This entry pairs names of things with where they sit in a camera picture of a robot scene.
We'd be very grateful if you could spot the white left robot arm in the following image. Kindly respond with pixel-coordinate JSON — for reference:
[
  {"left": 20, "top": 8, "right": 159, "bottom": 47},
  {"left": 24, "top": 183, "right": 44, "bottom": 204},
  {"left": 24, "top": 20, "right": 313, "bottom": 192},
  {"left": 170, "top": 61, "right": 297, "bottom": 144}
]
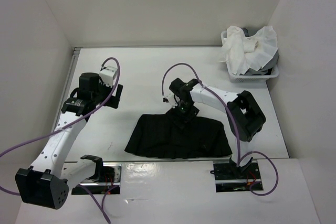
[{"left": 15, "top": 67, "right": 123, "bottom": 209}]

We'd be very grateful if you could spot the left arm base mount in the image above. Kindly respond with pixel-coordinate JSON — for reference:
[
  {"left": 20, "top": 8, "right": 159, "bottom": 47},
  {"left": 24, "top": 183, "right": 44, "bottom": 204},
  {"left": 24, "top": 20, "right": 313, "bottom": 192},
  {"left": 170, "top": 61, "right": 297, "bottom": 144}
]
[{"left": 80, "top": 162, "right": 122, "bottom": 195}]

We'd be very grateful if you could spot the white crumpled cloth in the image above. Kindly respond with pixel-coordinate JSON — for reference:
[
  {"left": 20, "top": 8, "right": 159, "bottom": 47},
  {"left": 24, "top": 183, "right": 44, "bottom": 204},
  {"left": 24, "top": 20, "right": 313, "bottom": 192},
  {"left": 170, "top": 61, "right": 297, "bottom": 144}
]
[{"left": 217, "top": 25, "right": 278, "bottom": 75}]

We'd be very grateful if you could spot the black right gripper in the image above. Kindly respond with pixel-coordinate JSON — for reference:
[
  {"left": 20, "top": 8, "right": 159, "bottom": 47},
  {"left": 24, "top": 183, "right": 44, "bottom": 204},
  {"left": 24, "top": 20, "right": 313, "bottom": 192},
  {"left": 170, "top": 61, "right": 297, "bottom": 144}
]
[{"left": 165, "top": 100, "right": 200, "bottom": 134}]

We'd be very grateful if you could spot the black pleated skirt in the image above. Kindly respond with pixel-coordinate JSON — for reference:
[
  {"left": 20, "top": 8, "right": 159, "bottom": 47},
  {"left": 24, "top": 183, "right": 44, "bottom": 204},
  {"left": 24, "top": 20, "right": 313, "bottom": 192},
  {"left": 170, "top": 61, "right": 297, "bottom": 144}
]
[{"left": 124, "top": 114, "right": 232, "bottom": 159}]

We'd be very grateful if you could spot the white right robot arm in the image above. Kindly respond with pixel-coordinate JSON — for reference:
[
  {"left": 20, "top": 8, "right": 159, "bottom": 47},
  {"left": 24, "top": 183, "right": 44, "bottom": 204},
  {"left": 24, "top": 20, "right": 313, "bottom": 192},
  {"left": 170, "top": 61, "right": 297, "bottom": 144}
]
[{"left": 162, "top": 78, "right": 266, "bottom": 178}]

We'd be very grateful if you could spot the white plastic laundry basket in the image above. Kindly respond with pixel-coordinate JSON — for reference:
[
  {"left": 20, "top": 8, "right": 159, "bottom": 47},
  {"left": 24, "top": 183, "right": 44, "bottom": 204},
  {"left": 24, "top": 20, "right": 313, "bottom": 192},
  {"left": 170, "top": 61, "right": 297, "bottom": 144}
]
[{"left": 220, "top": 30, "right": 279, "bottom": 83}]

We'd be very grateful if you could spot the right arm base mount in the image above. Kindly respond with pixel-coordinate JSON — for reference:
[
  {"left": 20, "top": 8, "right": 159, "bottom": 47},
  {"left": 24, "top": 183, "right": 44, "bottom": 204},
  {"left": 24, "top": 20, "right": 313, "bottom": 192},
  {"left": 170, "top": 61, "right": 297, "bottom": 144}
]
[{"left": 210, "top": 161, "right": 263, "bottom": 193}]

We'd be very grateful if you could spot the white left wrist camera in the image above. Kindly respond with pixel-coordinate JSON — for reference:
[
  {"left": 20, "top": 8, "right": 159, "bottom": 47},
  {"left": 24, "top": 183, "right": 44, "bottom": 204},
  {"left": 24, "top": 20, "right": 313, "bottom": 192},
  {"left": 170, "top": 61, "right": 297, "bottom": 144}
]
[{"left": 99, "top": 66, "right": 118, "bottom": 88}]

